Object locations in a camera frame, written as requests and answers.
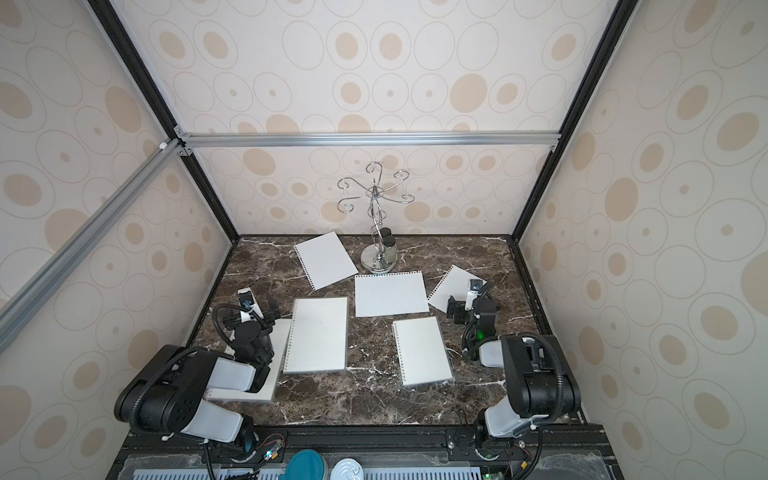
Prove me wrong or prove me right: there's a spiral notebook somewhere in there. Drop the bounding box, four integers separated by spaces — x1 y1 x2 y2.
392 317 453 387
205 317 294 403
283 297 348 374

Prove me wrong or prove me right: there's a torn lined page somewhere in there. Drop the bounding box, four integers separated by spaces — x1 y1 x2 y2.
354 271 429 318
294 232 358 291

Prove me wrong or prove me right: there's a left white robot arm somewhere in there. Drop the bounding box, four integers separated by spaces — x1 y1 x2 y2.
114 319 275 452

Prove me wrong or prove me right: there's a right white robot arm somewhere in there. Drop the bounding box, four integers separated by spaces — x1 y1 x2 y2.
446 296 581 450

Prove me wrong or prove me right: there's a green spice bottle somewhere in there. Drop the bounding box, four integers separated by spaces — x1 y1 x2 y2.
382 235 398 266

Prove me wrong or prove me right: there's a chrome hook stand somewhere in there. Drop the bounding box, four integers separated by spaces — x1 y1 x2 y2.
336 161 415 275

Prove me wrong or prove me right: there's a teal round lid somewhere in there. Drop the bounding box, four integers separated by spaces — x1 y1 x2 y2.
282 449 329 480

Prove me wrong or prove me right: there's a white round lid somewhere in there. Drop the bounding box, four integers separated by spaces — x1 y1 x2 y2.
329 458 365 480

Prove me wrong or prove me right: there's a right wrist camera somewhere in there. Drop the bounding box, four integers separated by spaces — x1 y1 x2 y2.
464 278 485 311

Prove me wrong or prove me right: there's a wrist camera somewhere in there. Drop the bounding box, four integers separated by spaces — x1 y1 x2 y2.
464 278 485 311
237 287 263 322

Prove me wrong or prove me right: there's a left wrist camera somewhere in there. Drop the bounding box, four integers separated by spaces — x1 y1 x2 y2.
237 287 263 322

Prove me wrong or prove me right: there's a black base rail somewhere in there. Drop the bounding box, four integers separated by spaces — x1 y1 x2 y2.
107 424 623 479

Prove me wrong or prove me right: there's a horizontal aluminium rail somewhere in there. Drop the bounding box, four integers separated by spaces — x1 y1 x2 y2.
181 130 561 148

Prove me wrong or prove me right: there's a left diagonal aluminium rail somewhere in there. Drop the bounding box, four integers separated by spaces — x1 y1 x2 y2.
1 138 181 350

